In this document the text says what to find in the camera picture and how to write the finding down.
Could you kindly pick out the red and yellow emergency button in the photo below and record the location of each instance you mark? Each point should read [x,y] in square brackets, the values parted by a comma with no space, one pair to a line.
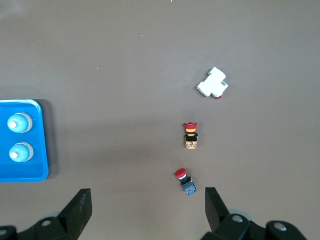
[191,135]

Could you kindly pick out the white circuit breaker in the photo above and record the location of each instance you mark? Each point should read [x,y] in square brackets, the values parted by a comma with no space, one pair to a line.
[212,83]

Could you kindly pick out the blue plastic tray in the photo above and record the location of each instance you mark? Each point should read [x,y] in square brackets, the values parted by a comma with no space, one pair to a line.
[37,140]

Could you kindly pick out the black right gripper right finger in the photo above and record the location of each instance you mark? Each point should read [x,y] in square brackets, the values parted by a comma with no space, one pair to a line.
[225,225]

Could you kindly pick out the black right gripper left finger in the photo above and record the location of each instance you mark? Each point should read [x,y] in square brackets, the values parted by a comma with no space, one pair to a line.
[72,215]

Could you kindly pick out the blue dome bell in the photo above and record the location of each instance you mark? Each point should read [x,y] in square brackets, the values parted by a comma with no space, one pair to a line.
[19,122]
[21,152]

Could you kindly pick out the red push button black body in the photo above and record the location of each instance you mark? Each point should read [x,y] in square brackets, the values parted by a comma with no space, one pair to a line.
[185,182]

